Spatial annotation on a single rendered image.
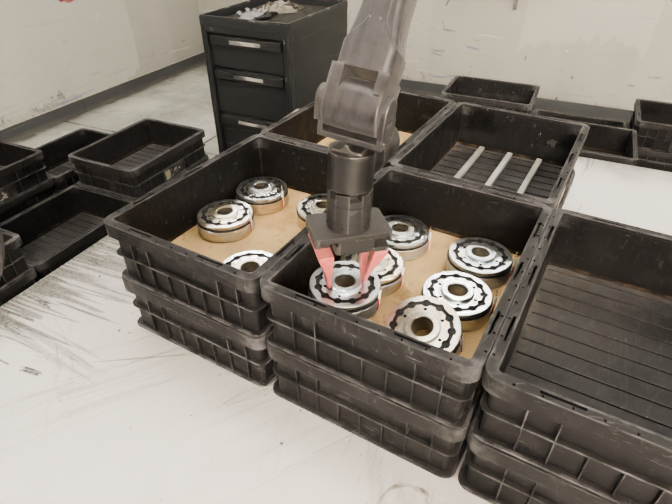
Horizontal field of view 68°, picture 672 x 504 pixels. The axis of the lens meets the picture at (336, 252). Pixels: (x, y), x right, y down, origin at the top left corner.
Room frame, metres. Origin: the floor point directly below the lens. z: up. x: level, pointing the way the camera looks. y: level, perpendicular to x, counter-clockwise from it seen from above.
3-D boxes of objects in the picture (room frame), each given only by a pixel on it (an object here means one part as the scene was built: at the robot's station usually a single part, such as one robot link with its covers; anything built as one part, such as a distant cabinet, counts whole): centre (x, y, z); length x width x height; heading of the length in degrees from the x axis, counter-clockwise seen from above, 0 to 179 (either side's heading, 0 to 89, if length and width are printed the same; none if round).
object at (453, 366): (0.60, -0.12, 0.92); 0.40 x 0.30 x 0.02; 150
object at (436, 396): (0.60, -0.12, 0.87); 0.40 x 0.30 x 0.11; 150
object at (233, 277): (0.75, 0.14, 0.92); 0.40 x 0.30 x 0.02; 150
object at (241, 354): (0.75, 0.14, 0.76); 0.40 x 0.30 x 0.12; 150
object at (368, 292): (0.55, -0.01, 0.89); 0.10 x 0.10 x 0.01
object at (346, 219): (0.55, -0.02, 1.01); 0.10 x 0.07 x 0.07; 105
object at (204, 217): (0.79, 0.20, 0.86); 0.10 x 0.10 x 0.01
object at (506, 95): (2.32, -0.72, 0.37); 0.40 x 0.30 x 0.45; 65
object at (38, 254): (1.36, 0.89, 0.31); 0.40 x 0.30 x 0.34; 155
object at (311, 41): (2.56, 0.27, 0.45); 0.60 x 0.45 x 0.90; 155
